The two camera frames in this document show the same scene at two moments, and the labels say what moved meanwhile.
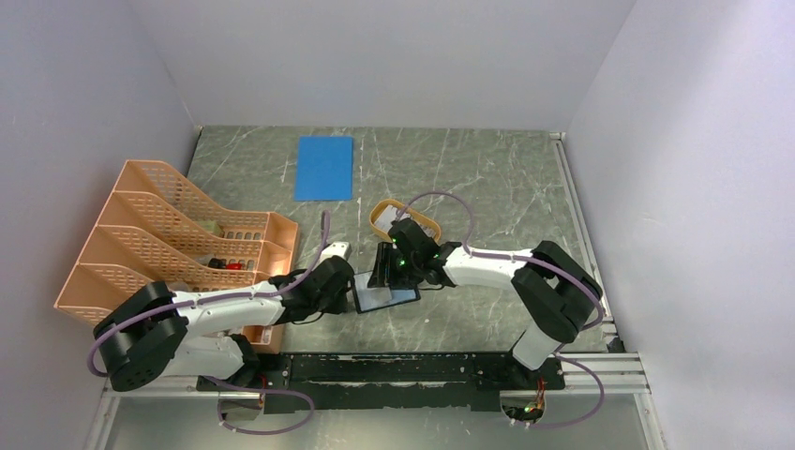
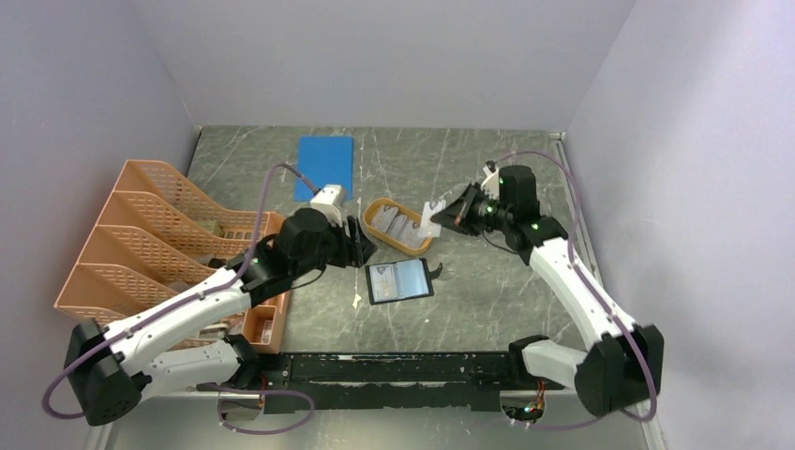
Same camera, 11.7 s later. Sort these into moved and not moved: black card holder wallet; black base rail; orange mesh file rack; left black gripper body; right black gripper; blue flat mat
Moved: left black gripper body; black card holder wallet; right black gripper
Not moved: orange mesh file rack; blue flat mat; black base rail
